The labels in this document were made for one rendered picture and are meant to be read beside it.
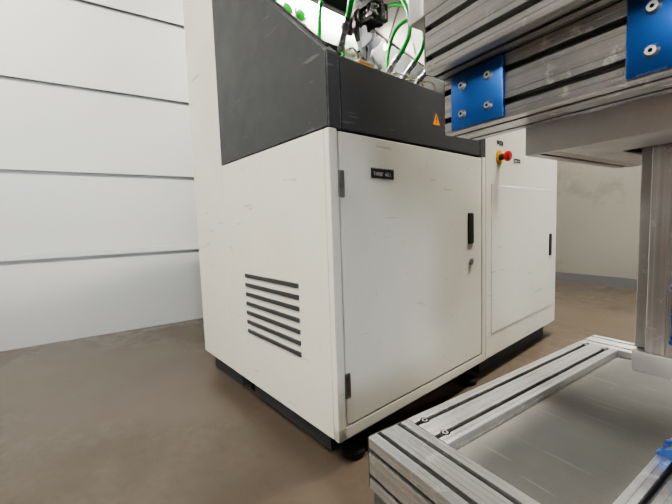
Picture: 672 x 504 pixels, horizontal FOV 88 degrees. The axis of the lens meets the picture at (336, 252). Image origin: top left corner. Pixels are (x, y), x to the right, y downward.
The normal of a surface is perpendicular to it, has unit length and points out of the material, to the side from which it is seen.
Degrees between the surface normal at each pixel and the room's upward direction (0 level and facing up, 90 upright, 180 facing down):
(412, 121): 90
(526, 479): 0
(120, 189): 90
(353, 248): 90
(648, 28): 90
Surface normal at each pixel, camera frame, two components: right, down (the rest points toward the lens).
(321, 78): -0.76, 0.08
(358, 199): 0.65, 0.04
